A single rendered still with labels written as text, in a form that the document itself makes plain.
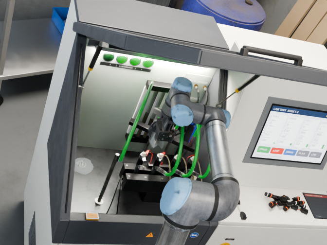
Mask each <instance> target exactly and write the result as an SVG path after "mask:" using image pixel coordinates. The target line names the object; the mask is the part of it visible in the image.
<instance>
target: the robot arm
mask: <svg viewBox="0 0 327 245"><path fill-rule="evenodd" d="M192 88H193V84H192V82H191V81H190V80H189V79H187V78H185V77H177V78H175V80H174V82H173V83H172V84H171V88H170V90H169V92H168V95H167V97H166V99H165V101H164V104H163V106H162V108H161V107H159V108H154V110H153V113H154V114H156V115H157V116H159V117H160V118H157V119H155V120H154V122H153V123H151V126H150V127H149V129H148V136H149V143H150V146H151V147H152V148H154V147H156V146H158V145H159V146H160V148H161V149H162V148H163V147H164V141H167V142H172V140H173V138H174V136H175V134H176V131H175V128H174V124H176V125H178V126H182V127H183V126H188V125H190V124H191V123H195V124H199V125H204V127H205V134H206V142H207V149H208V157H209V164H210V172H211V180H212V181H211V182H210V183H207V182H202V181H197V180H192V179H189V178H181V177H175V178H172V179H171V180H169V181H168V183H167V184H166V186H165V188H164V190H163V193H162V197H161V200H160V209H161V212H162V214H163V218H164V223H163V226H162V229H161V231H160V234H159V237H158V239H157V241H156V244H155V245H184V244H185V241H186V239H187V236H188V234H189V232H190V230H193V229H195V228H196V227H197V225H198V223H199V221H200V220H204V221H209V222H218V221H222V220H224V219H226V218H227V217H229V216H230V215H231V214H232V213H233V212H234V210H235V209H236V207H237V205H238V202H239V197H240V188H239V182H238V180H237V179H236V178H235V176H234V170H233V165H232V159H231V154H230V148H229V143H228V137H227V131H226V129H227V128H228V127H229V125H230V122H231V114H230V112H229V111H228V110H224V109H222V108H219V107H218V108H217V107H212V106H208V105H203V104H199V103H195V102H191V100H190V92H191V91H192Z"/></svg>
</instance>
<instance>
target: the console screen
mask: <svg viewBox="0 0 327 245"><path fill-rule="evenodd" d="M242 162H243V163H253V164H264V165H274V166H285V167H296V168H307V169H317V170H323V168H324V166H325V164H326V162H327V105H323V104H316V103H310V102H303V101H297V100H290V99H284V98H277V97H271V96H269V97H268V99H267V102H266V104H265V107H264V109H263V111H262V114H261V116H260V119H259V121H258V124H257V126H256V129H255V131H254V134H253V136H252V139H251V141H250V144H249V146H248V149H247V151H246V154H245V156H244V159H243V161H242Z"/></svg>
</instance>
